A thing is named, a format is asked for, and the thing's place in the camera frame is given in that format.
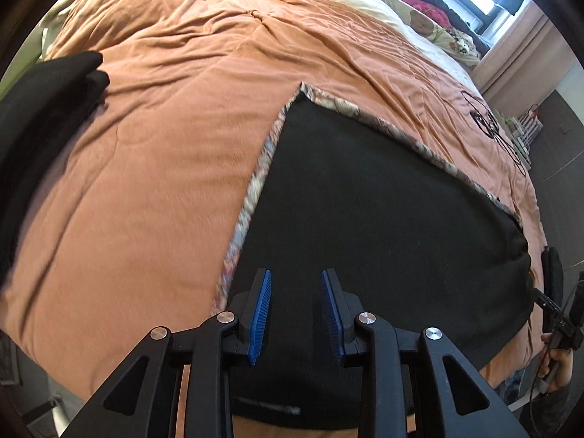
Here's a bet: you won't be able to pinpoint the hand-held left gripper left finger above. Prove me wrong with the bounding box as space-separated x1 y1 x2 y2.
61 268 274 438

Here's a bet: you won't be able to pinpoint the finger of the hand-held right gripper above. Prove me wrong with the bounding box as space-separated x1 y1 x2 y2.
542 246 565 304

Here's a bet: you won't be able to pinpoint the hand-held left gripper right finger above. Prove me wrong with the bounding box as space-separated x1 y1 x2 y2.
322 269 530 438

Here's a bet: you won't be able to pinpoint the black pants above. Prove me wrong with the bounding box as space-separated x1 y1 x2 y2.
230 83 532 432

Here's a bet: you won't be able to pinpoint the person's right forearm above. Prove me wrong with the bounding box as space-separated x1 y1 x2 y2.
515 385 571 438

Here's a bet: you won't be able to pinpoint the person's right hand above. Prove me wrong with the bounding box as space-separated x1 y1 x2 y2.
541 333 576 395

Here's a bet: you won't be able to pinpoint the blue printed bed sheet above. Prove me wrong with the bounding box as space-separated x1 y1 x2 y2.
493 365 527 414

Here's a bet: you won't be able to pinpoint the cream nightstand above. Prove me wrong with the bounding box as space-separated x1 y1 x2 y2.
497 112 543 172

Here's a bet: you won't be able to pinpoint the red striped bag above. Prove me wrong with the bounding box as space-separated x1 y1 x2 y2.
515 104 545 147

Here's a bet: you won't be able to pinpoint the orange bed blanket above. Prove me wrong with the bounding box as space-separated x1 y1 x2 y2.
0 0 548 402

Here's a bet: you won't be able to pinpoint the pink curtain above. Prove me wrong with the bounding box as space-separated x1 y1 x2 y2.
474 0 553 105

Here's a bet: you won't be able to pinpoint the cow print plush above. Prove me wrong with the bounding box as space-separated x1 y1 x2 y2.
449 27 480 58

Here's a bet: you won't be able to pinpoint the long dark garment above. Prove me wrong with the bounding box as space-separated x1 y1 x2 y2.
406 0 493 51

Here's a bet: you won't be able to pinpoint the black cloth pile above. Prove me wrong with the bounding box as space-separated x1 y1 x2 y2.
0 50 110 284

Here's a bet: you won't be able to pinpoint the pink cloth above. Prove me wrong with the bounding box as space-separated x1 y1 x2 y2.
397 0 450 23

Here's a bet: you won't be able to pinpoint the black cables with chargers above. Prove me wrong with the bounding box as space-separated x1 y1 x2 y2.
461 91 499 138

